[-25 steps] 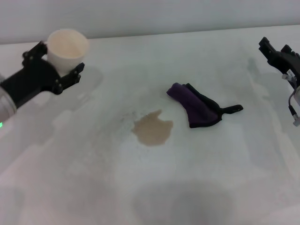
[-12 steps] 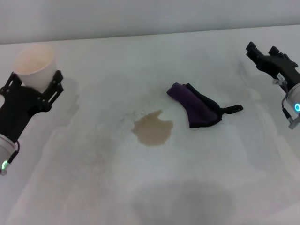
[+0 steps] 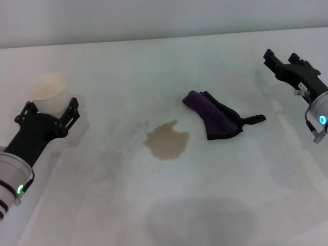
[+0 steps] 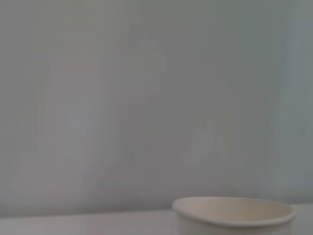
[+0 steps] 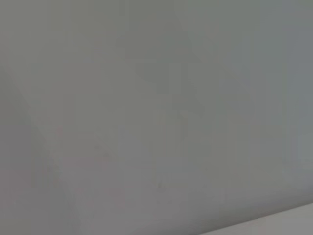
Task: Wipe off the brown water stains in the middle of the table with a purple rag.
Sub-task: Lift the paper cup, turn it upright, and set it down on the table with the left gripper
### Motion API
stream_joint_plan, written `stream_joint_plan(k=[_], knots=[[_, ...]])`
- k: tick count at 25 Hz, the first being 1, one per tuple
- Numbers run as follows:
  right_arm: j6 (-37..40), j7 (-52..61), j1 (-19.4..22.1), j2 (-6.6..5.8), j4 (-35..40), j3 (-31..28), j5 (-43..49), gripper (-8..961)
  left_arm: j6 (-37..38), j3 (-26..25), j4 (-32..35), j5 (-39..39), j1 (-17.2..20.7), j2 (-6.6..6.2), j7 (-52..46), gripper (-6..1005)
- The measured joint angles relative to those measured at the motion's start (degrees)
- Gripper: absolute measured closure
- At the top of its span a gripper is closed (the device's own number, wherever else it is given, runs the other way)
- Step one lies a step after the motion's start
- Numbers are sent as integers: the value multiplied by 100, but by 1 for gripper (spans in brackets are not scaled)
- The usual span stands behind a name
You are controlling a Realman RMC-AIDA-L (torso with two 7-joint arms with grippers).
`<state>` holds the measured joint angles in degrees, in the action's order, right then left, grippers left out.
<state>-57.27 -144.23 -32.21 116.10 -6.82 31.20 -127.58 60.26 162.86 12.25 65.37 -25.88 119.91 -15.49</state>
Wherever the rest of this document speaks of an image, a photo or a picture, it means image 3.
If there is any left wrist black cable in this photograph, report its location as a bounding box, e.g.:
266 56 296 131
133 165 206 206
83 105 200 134
23 170 35 193

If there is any brown water stain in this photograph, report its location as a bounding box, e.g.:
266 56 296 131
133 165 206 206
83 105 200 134
143 119 190 161

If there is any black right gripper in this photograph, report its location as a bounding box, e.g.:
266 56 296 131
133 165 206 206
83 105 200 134
263 49 328 105

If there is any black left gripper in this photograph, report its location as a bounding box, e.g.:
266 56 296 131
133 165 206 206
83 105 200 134
5 97 81 167

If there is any white paper cup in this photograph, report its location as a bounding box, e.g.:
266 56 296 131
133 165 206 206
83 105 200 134
29 73 71 118

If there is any purple rag with black edge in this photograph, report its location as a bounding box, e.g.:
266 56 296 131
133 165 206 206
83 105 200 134
182 90 267 141

